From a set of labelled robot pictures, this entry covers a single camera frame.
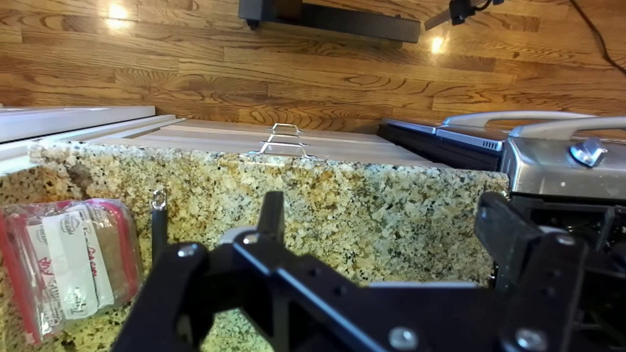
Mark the black stand base bar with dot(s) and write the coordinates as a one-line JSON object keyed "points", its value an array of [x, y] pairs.
{"points": [[340, 18]]}

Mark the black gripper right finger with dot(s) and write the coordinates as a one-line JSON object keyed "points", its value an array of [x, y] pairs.
{"points": [[541, 280]]}

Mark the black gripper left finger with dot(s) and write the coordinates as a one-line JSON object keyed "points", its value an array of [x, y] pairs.
{"points": [[177, 286]]}

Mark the stainless steel stove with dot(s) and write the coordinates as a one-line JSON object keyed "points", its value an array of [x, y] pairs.
{"points": [[555, 172]]}

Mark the black clamp mount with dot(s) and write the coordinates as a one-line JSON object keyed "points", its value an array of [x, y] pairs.
{"points": [[463, 10]]}

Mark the clear plastic food bag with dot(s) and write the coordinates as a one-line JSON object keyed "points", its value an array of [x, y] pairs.
{"points": [[72, 266]]}

